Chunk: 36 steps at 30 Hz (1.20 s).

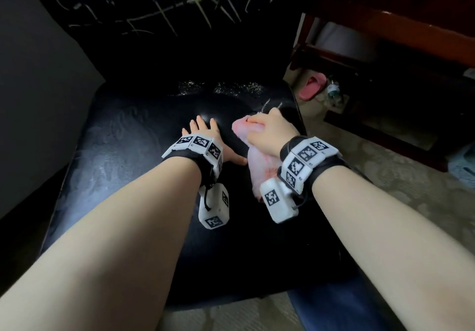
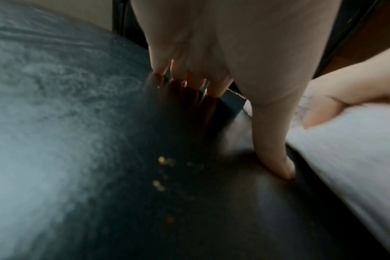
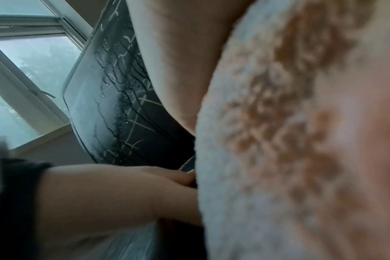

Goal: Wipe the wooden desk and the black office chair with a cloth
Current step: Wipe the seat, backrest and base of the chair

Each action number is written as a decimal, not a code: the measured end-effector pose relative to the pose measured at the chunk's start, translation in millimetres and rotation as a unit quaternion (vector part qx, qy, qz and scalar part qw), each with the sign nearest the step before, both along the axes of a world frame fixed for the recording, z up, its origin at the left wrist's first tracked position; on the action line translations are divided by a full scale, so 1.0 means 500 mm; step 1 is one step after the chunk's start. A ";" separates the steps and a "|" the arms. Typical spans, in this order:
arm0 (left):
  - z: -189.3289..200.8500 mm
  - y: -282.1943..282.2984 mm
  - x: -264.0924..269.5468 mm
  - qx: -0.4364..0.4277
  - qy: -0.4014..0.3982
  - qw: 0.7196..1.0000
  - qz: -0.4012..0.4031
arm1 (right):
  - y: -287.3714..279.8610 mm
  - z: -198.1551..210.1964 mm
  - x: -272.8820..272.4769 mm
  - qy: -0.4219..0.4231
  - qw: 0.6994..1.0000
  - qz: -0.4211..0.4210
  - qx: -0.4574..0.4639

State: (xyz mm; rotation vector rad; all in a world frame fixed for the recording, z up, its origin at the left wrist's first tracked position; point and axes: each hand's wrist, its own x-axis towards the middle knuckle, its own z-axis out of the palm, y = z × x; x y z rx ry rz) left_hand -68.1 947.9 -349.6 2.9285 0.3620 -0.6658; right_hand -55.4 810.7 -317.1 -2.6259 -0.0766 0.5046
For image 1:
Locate left wrist marker band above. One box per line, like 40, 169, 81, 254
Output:
160, 134, 224, 189

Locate pink cleaning cloth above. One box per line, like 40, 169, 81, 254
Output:
233, 113, 284, 203

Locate person's left forearm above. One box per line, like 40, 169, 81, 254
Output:
0, 158, 203, 331

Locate person's right hand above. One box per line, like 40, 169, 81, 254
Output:
246, 107, 301, 158

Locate person's right forearm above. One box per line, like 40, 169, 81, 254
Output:
311, 165, 475, 331

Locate red slipper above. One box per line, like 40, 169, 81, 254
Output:
298, 74, 328, 102

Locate red wooden table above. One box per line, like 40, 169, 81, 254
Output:
289, 0, 475, 172

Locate wrist marker band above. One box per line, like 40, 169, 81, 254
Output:
279, 136, 351, 196
160, 134, 224, 189

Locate black office chair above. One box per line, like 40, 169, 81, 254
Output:
22, 0, 372, 311

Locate person's left hand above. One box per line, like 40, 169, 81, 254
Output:
182, 115, 248, 166

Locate right wrist marker band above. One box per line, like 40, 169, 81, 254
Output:
279, 136, 351, 196

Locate clear plastic bottle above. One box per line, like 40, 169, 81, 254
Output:
326, 78, 343, 104

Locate pale blue basket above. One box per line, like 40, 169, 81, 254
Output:
447, 143, 475, 191

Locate blue trousers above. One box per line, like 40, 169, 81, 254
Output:
287, 271, 396, 331

